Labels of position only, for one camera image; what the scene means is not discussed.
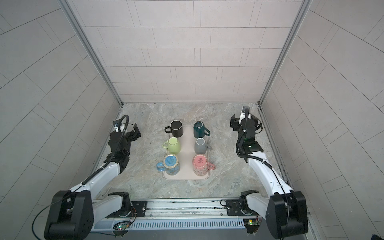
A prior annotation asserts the light green mug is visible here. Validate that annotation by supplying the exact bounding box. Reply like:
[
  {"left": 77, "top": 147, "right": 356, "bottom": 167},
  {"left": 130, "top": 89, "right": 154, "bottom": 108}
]
[{"left": 162, "top": 137, "right": 181, "bottom": 155}]

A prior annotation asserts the black mug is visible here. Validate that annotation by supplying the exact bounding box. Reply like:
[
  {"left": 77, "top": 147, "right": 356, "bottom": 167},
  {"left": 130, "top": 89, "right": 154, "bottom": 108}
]
[{"left": 165, "top": 120, "right": 184, "bottom": 138}]

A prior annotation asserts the dark green mug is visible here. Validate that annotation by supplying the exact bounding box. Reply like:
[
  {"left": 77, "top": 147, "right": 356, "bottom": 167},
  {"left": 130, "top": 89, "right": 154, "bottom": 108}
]
[{"left": 194, "top": 121, "right": 211, "bottom": 139}]

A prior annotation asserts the left green circuit board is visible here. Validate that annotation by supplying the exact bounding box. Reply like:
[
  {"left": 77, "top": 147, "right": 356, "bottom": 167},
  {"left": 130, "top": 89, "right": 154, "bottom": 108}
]
[{"left": 112, "top": 221, "right": 131, "bottom": 237}]

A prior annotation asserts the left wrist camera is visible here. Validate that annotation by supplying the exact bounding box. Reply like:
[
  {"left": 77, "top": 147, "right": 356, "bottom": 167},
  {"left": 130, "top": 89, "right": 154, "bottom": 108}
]
[{"left": 113, "top": 120, "right": 122, "bottom": 132}]

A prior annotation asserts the pink ghost mug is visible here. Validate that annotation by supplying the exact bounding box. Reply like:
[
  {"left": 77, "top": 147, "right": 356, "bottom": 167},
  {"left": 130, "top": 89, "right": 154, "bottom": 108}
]
[{"left": 193, "top": 154, "right": 216, "bottom": 177}]

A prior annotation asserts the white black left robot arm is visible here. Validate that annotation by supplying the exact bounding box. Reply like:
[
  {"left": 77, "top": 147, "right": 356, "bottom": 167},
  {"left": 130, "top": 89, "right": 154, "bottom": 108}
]
[{"left": 44, "top": 122, "right": 141, "bottom": 240}]

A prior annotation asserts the grey mug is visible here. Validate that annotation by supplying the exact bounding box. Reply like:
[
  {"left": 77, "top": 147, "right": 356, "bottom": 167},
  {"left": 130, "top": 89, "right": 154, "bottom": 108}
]
[{"left": 195, "top": 138, "right": 212, "bottom": 155}]

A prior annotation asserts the right circuit board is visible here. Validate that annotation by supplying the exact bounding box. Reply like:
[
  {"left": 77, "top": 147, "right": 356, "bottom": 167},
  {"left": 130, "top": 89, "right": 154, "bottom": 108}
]
[{"left": 243, "top": 219, "right": 260, "bottom": 234}]

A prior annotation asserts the blue butterfly mug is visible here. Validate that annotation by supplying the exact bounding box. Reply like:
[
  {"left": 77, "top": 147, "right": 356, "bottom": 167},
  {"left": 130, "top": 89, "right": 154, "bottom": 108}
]
[{"left": 157, "top": 154, "right": 180, "bottom": 176}]

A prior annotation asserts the beige drying mat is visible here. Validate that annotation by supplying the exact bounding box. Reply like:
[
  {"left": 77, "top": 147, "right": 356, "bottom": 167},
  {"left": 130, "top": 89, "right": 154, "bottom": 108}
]
[{"left": 163, "top": 125, "right": 210, "bottom": 181}]

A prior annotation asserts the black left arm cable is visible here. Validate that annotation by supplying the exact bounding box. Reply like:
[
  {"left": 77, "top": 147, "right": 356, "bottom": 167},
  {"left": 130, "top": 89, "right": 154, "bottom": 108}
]
[{"left": 31, "top": 114, "right": 130, "bottom": 240}]

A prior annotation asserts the aluminium mounting rail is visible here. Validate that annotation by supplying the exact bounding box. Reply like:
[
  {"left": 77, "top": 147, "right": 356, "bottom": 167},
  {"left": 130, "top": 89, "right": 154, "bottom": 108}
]
[{"left": 58, "top": 196, "right": 311, "bottom": 222}]

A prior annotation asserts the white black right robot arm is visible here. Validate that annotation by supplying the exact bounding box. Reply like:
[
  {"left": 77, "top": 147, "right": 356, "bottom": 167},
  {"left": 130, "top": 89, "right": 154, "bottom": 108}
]
[{"left": 230, "top": 107, "right": 309, "bottom": 240}]

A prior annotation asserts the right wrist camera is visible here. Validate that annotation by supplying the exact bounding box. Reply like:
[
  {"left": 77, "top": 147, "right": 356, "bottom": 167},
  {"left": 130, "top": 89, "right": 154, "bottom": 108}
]
[{"left": 241, "top": 106, "right": 250, "bottom": 119}]

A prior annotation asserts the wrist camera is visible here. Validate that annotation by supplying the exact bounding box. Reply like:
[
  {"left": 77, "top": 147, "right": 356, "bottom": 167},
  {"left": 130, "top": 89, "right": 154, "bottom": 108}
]
[
  {"left": 113, "top": 120, "right": 122, "bottom": 132},
  {"left": 241, "top": 106, "right": 250, "bottom": 119}
]

